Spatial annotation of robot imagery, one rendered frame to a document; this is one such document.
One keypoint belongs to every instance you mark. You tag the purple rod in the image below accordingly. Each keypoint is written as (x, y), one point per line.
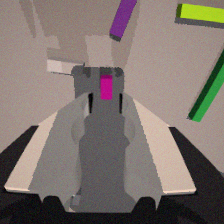
(122, 17)

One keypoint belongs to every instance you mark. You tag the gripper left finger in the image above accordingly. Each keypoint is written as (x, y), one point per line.
(44, 161)

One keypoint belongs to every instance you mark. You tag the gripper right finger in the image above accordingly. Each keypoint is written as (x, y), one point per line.
(160, 162)

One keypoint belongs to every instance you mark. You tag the magenta rod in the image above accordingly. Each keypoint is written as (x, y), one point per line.
(106, 87)

